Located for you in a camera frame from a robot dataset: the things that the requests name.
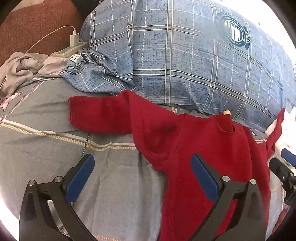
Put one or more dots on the white cloth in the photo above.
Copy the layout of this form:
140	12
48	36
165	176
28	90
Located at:
290	129

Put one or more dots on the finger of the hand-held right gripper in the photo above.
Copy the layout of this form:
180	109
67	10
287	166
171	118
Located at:
281	172
289	156

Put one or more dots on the grey crumpled garment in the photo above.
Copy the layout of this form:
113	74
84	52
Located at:
20	69

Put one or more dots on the red sweater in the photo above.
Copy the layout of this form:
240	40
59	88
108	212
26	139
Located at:
192	139

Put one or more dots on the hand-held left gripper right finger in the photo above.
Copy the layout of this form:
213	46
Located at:
204	178

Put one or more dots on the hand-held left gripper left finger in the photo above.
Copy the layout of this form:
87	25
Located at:
79	176

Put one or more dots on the white charger plug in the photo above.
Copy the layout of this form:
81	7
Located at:
74	38

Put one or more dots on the white power strip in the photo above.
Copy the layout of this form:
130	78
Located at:
69	50

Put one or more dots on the grey plaid bed sheet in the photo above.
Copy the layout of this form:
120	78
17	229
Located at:
46	162

